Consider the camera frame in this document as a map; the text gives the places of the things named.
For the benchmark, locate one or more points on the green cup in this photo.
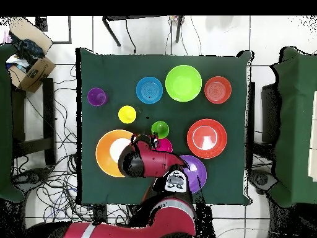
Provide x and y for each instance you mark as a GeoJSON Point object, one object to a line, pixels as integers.
{"type": "Point", "coordinates": [161, 129]}

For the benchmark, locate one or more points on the pink bowl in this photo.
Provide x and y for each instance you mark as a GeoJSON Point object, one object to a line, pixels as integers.
{"type": "Point", "coordinates": [166, 146]}

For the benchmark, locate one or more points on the yellow cup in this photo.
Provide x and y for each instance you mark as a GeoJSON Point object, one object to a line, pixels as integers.
{"type": "Point", "coordinates": [127, 114]}

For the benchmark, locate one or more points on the large orange bowl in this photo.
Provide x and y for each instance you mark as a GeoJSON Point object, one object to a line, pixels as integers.
{"type": "Point", "coordinates": [104, 153]}

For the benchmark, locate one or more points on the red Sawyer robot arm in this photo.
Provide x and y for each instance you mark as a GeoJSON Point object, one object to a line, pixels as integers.
{"type": "Point", "coordinates": [158, 161]}

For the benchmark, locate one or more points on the blue bowl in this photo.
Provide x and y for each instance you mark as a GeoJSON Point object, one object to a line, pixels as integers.
{"type": "Point", "coordinates": [149, 90]}

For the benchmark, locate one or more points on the wide red bowl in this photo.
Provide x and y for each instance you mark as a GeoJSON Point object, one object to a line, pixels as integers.
{"type": "Point", "coordinates": [206, 138]}

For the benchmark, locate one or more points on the green bowl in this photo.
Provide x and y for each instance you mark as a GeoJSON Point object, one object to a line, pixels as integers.
{"type": "Point", "coordinates": [183, 83]}

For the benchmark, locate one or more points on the purple bowl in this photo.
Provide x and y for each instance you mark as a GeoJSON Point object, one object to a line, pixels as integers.
{"type": "Point", "coordinates": [198, 173]}

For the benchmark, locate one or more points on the dark green table cloth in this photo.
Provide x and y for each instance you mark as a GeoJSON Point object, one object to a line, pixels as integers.
{"type": "Point", "coordinates": [123, 69]}

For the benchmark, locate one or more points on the small orange bowl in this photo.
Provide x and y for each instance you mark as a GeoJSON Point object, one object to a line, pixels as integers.
{"type": "Point", "coordinates": [218, 89]}

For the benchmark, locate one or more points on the purple cup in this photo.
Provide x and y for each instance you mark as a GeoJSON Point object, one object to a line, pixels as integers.
{"type": "Point", "coordinates": [95, 96]}

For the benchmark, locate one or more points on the black bench stand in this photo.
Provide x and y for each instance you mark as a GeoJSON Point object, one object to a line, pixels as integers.
{"type": "Point", "coordinates": [48, 119]}

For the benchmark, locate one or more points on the black chair base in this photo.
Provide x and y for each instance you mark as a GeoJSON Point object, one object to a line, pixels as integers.
{"type": "Point", "coordinates": [262, 179]}
{"type": "Point", "coordinates": [32, 177]}

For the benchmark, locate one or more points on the green covered table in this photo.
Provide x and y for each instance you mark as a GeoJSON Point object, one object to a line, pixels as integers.
{"type": "Point", "coordinates": [292, 124]}
{"type": "Point", "coordinates": [6, 124]}

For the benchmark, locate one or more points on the cardboard box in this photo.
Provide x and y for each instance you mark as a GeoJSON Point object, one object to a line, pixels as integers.
{"type": "Point", "coordinates": [37, 72]}

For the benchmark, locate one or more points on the black metal table frame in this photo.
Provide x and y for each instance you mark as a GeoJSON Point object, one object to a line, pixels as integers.
{"type": "Point", "coordinates": [111, 31]}

